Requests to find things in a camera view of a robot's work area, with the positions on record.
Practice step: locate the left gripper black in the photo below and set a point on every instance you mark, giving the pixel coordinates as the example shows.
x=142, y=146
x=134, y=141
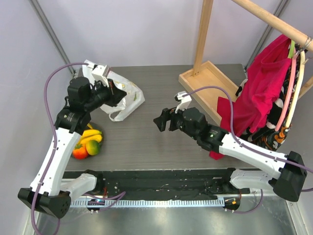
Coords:
x=115, y=95

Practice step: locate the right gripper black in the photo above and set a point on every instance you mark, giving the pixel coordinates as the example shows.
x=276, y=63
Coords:
x=171, y=120

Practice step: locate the white plastic bag lemon print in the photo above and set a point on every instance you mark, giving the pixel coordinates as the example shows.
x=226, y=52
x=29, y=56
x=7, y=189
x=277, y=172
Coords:
x=126, y=95

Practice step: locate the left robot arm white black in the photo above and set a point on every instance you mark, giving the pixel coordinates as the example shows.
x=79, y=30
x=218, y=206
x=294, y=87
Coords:
x=46, y=194

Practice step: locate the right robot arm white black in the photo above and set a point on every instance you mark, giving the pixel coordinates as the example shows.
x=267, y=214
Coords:
x=285, y=174

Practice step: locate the yellow banana bunch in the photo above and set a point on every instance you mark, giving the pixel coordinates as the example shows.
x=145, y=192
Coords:
x=91, y=134

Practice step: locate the green yellow mango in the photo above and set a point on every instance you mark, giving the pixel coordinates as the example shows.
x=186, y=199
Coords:
x=93, y=147

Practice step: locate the wooden clothes rack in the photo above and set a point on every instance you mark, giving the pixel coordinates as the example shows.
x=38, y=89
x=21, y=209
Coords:
x=207, y=74

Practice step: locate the red orange apple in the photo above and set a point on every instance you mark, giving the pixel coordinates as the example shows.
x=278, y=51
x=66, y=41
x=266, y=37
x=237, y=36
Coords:
x=80, y=152

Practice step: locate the magenta shirt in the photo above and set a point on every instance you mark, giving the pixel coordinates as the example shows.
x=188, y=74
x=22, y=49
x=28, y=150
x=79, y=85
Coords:
x=256, y=94

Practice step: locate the black patterned garment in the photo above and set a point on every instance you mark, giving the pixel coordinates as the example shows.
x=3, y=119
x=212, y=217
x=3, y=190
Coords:
x=266, y=137

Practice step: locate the pink hanger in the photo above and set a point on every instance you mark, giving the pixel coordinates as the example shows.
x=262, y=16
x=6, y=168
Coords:
x=289, y=91

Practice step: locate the green hanger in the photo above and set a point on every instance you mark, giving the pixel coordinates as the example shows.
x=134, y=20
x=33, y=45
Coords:
x=291, y=49

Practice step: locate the cream hanger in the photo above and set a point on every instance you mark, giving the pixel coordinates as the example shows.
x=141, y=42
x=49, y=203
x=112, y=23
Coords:
x=297, y=89

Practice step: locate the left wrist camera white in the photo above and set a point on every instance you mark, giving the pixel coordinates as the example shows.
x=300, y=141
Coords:
x=94, y=73

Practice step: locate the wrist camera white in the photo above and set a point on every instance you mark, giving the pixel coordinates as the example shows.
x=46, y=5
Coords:
x=94, y=73
x=183, y=99

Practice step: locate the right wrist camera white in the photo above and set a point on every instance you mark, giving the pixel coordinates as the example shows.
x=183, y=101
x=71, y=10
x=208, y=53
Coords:
x=183, y=99

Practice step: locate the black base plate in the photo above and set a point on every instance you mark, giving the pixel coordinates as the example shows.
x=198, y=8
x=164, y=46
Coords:
x=164, y=185

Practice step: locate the white cable duct strip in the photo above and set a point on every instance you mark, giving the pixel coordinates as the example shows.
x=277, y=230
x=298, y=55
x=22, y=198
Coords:
x=95, y=203

